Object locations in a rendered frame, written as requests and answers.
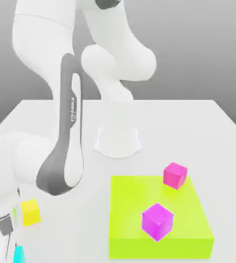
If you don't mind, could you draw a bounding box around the large yellow-green box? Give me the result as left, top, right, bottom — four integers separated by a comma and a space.
108, 175, 215, 259

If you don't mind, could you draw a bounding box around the small magenta cube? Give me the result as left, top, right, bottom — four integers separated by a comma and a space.
141, 202, 174, 242

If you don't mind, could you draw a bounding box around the small yellow cube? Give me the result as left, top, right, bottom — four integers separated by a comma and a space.
20, 198, 42, 228

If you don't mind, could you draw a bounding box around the small cyan cube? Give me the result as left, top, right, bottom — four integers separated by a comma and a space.
13, 245, 26, 263

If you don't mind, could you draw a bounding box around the small pink cube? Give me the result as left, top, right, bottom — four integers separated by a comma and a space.
162, 162, 188, 190

